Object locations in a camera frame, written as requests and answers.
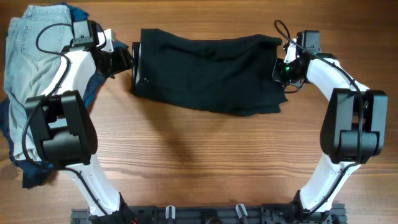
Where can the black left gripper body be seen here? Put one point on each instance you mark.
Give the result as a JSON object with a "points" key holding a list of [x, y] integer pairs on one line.
{"points": [[114, 62]]}

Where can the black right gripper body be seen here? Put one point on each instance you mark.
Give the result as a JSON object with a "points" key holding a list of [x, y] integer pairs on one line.
{"points": [[283, 72]]}

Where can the black shorts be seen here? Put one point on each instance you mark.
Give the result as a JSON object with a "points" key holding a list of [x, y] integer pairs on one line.
{"points": [[230, 76]]}

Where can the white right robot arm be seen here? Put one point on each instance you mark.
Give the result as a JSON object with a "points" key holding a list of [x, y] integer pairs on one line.
{"points": [[353, 129]]}

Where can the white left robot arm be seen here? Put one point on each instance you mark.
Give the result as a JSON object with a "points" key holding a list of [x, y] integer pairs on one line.
{"points": [[62, 130]]}

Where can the light blue denim shorts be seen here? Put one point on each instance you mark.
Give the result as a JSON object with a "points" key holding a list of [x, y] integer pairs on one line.
{"points": [[28, 71]]}

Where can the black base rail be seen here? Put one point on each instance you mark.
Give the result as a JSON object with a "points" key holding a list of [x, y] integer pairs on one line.
{"points": [[264, 214]]}

